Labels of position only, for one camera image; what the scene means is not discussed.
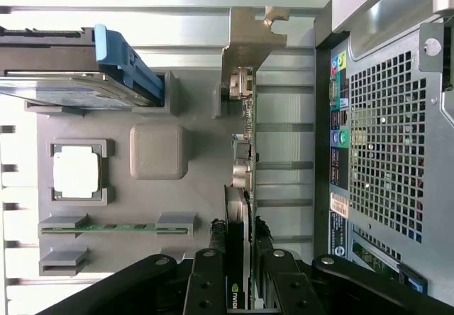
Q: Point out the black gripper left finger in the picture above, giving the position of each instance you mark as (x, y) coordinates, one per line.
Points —
(207, 283)

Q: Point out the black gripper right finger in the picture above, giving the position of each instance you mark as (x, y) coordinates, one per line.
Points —
(291, 283)

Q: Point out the grey plastic parts rack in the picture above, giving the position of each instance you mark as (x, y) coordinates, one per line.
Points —
(159, 201)

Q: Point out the green RAM stick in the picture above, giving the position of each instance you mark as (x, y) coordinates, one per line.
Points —
(113, 227)

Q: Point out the blue card retention clip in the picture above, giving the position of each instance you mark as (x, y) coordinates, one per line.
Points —
(413, 281)

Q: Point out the silver CPU chip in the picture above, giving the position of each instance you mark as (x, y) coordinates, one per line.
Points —
(76, 173)

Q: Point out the hard disk with blue carrier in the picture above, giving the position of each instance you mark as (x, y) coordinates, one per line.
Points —
(71, 63)

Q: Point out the dark grey PC case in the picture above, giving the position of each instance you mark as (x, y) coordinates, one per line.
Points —
(376, 6)

